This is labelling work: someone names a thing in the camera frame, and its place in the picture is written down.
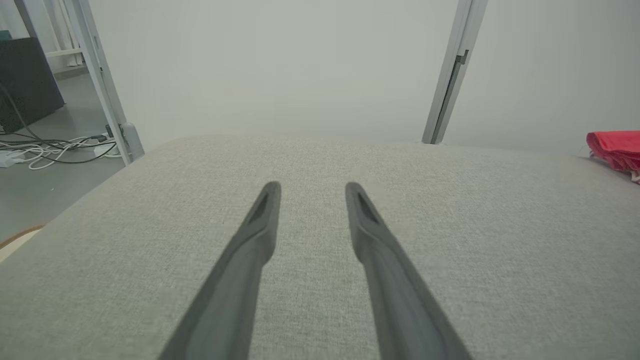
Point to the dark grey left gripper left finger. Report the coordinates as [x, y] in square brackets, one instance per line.
[235, 290]

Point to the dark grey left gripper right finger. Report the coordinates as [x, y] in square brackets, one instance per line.
[395, 290]

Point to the red shorts with white stripe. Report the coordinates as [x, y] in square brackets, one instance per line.
[625, 164]

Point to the white power strip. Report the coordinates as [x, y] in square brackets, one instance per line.
[106, 150]

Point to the beige curved board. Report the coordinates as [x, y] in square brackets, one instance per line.
[17, 242]

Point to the white shelf rack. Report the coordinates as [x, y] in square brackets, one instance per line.
[65, 50]

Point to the dark grey cabinet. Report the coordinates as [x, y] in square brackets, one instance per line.
[27, 80]

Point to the grey metal partition post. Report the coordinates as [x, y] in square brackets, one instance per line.
[107, 100]
[452, 75]

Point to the grey metal table frame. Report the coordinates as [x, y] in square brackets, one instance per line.
[25, 20]

